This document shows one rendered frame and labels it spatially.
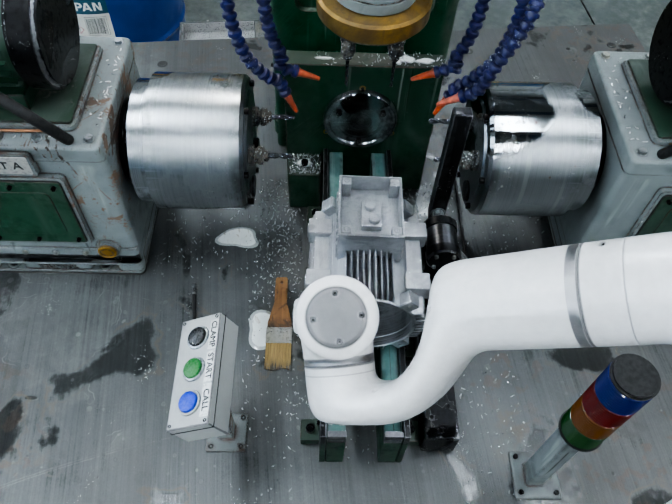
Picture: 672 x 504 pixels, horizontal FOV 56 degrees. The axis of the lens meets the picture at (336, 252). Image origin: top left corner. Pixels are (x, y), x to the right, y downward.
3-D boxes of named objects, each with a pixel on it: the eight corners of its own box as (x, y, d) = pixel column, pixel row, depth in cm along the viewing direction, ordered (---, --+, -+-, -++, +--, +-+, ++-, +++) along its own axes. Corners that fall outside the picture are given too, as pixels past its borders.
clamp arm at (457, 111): (426, 208, 118) (452, 103, 97) (442, 208, 118) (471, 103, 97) (428, 223, 116) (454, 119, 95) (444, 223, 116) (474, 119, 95)
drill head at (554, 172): (415, 146, 138) (433, 50, 118) (602, 150, 139) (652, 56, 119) (424, 239, 124) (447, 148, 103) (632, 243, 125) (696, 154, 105)
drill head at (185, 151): (105, 138, 136) (69, 39, 116) (277, 142, 137) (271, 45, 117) (78, 232, 122) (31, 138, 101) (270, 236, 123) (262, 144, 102)
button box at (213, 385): (201, 335, 100) (180, 320, 96) (239, 325, 98) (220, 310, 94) (187, 442, 91) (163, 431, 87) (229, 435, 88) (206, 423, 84)
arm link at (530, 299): (617, 418, 58) (338, 414, 74) (594, 243, 59) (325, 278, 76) (597, 442, 50) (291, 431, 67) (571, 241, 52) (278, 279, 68)
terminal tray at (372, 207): (336, 203, 108) (337, 174, 102) (398, 205, 108) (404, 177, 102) (334, 261, 101) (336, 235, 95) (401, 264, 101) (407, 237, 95)
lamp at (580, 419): (566, 397, 89) (577, 384, 85) (608, 397, 89) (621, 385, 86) (575, 439, 86) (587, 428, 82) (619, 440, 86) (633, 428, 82)
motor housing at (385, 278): (310, 253, 120) (311, 187, 105) (411, 257, 121) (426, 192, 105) (305, 350, 109) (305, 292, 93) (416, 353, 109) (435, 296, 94)
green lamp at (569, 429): (555, 409, 93) (566, 397, 89) (596, 409, 93) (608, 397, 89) (564, 450, 89) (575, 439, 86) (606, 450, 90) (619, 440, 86)
